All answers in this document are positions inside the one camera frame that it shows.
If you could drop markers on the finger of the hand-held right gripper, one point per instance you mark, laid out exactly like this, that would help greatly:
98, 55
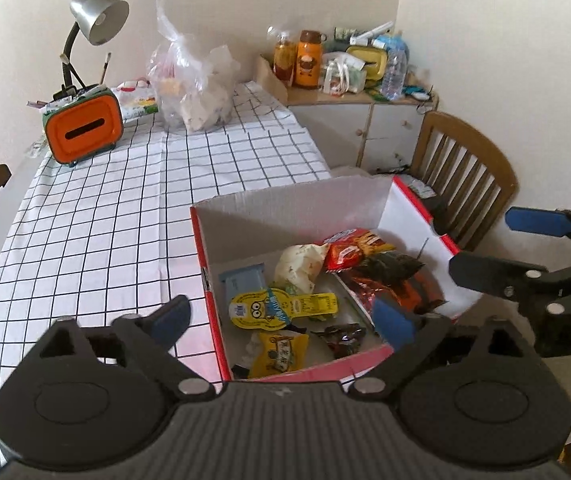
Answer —
535, 221
495, 275

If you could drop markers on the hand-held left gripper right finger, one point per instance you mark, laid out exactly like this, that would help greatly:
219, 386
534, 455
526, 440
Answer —
390, 320

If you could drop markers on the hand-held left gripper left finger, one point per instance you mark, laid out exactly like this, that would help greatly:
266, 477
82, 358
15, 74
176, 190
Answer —
170, 317

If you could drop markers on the orange brown snack packet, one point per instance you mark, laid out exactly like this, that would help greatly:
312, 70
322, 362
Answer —
395, 292

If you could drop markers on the dark green snack packet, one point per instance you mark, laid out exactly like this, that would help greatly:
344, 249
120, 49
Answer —
393, 267

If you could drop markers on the brown candy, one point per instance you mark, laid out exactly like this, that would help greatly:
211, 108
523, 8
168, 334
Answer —
340, 340

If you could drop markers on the blue white snack packet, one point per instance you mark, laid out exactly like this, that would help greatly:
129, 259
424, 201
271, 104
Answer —
241, 285

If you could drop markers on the red snack packet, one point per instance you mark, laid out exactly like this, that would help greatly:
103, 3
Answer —
353, 249

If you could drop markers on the yellow cartoon snack packet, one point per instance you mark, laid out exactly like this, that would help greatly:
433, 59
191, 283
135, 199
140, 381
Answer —
265, 309

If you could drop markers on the cream snack packet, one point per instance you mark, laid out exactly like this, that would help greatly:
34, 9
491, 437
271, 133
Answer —
298, 265

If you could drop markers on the plain yellow snack packet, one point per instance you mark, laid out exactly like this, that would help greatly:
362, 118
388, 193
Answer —
278, 355

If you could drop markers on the red cardboard box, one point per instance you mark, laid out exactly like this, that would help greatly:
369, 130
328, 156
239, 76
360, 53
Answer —
275, 215

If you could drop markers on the wooden slat-back chair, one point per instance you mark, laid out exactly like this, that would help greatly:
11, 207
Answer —
460, 160

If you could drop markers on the black white checked tablecloth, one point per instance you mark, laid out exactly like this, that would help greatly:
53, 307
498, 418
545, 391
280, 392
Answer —
90, 235

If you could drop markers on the white wooden cabinet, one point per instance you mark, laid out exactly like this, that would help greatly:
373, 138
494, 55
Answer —
345, 125

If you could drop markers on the clear water bottle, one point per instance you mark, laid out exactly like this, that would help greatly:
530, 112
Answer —
394, 72

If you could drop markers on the orange tissue box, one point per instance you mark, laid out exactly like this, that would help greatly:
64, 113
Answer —
83, 127

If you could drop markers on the green red printed packet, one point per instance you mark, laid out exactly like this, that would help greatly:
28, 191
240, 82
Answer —
138, 100

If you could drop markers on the yellow lunch box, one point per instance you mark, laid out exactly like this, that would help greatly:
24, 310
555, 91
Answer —
365, 62

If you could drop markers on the clear plastic bag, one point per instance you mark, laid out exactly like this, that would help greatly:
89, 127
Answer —
195, 85

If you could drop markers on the white tube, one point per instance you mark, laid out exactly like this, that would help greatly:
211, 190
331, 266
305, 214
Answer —
371, 32

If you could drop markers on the brown cardboard piece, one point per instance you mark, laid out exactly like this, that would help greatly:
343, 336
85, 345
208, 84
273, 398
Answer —
271, 82

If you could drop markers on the thin paint brush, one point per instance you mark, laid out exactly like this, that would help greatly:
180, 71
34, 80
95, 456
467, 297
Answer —
106, 69

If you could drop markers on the orange thermos bottle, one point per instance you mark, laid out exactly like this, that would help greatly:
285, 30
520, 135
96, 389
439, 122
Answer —
309, 62

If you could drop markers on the yellow juice bottle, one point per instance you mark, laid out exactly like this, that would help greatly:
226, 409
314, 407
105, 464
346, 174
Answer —
284, 60

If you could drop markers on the silver desk lamp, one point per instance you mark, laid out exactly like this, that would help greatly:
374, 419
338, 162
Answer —
98, 17

